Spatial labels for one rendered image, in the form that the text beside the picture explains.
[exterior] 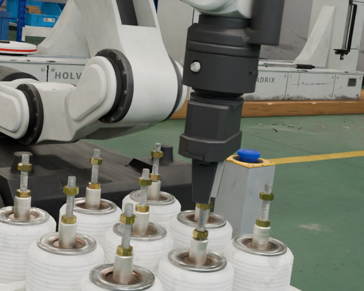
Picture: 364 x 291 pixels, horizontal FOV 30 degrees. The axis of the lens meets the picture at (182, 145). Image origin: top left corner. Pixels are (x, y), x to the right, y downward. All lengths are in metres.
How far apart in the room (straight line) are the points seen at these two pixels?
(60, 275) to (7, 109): 0.80
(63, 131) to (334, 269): 0.70
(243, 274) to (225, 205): 0.28
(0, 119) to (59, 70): 1.47
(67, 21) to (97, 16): 1.92
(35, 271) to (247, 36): 0.38
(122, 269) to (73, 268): 0.09
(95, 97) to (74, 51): 2.04
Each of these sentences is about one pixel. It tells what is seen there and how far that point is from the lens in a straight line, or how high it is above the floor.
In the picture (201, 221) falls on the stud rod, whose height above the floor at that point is 0.30.
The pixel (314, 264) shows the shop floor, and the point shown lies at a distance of 1.64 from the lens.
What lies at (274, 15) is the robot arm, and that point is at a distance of 0.76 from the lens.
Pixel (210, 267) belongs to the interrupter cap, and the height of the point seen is 0.25.
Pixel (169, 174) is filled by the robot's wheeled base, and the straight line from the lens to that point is 1.49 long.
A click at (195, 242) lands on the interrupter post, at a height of 0.28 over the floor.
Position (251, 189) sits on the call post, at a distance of 1.14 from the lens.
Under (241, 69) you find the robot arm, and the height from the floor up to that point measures 0.50.
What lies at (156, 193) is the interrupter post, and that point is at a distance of 1.09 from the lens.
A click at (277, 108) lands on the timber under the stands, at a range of 3.92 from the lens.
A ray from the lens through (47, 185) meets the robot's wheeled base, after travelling 1.33.
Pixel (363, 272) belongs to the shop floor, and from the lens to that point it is 1.65.
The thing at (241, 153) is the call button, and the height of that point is 0.33.
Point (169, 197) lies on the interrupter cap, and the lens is 1.10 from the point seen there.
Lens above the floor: 0.56
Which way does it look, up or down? 12 degrees down
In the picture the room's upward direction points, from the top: 6 degrees clockwise
